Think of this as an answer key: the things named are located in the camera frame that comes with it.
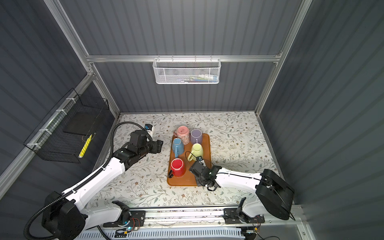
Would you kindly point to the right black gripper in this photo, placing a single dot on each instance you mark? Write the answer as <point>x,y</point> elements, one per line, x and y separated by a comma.
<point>198,181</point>

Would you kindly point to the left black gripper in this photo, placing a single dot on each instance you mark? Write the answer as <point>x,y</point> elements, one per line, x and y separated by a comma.
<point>156,146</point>

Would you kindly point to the light green mug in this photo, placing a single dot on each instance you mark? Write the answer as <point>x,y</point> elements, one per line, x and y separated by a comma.
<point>196,151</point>

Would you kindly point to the red mug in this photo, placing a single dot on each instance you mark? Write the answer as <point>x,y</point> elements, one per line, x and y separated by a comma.
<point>177,168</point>

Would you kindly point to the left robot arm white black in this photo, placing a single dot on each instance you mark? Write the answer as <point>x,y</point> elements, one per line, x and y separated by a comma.
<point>64,214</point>

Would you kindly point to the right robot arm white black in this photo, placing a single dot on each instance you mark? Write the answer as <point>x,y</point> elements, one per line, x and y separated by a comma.
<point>271,194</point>

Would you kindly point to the blue textured mug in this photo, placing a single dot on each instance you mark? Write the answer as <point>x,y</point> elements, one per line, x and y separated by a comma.
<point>178,147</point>

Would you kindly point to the pink ghost pattern mug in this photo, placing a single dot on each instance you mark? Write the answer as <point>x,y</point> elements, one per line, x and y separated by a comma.
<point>183,133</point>

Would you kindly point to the purple mug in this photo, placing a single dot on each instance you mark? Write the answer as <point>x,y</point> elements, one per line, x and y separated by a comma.
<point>196,136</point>

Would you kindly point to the orange plastic tray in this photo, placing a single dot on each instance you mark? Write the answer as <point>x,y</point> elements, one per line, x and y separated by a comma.
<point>188,179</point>

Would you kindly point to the pens in white basket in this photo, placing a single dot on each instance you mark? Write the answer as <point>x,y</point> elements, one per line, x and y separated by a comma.
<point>210,79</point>

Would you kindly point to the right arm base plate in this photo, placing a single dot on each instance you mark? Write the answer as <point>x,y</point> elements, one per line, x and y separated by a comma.
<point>235,216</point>

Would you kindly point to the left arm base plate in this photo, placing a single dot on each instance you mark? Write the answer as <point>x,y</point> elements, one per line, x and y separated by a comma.
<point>135,219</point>

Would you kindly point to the white wire basket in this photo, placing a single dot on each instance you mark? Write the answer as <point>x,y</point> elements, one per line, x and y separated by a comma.
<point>166,73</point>

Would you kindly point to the black wire basket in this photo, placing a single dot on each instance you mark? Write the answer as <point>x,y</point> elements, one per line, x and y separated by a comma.
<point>64,134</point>

